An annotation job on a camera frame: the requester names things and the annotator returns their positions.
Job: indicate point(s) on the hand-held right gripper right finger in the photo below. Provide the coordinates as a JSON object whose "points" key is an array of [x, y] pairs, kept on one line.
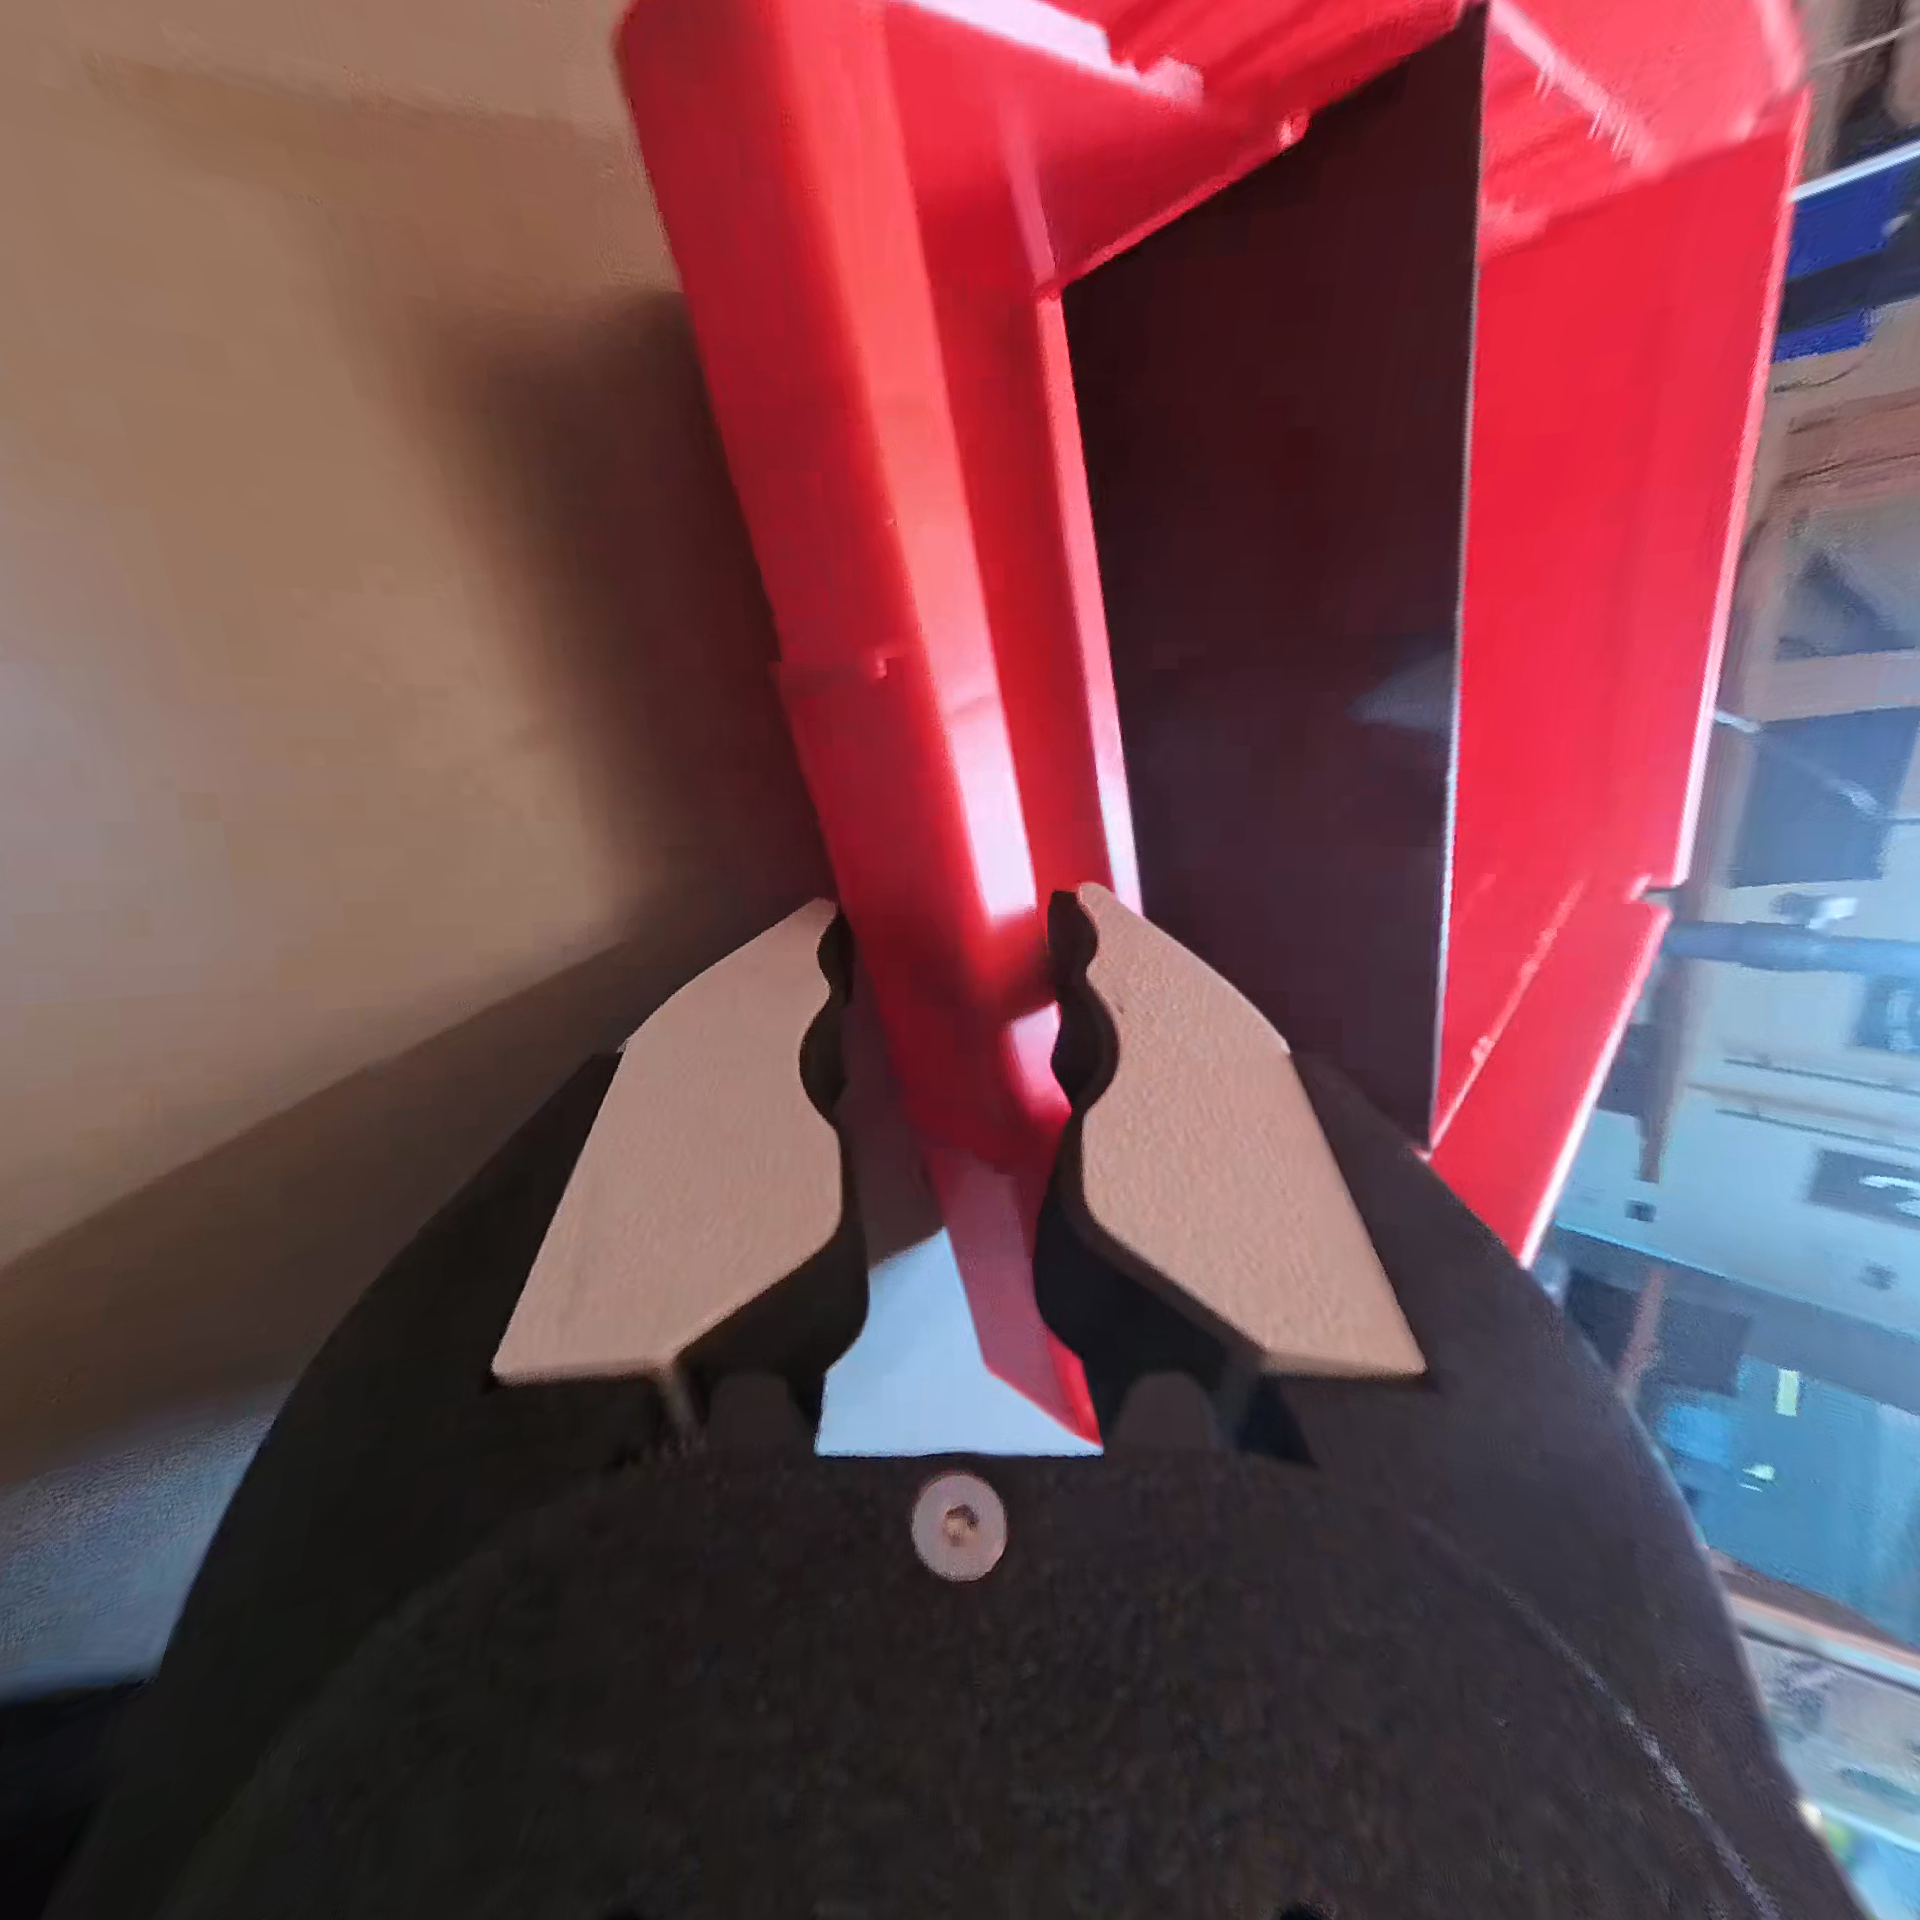
{"points": [[1230, 1187]]}

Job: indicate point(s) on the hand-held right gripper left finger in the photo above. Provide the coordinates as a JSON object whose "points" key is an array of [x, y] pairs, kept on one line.
{"points": [[691, 1187]]}

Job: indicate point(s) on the red plastic bin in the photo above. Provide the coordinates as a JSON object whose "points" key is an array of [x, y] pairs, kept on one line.
{"points": [[901, 452]]}

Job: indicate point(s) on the black divider panel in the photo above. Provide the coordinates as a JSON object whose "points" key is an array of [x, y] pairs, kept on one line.
{"points": [[1274, 597]]}

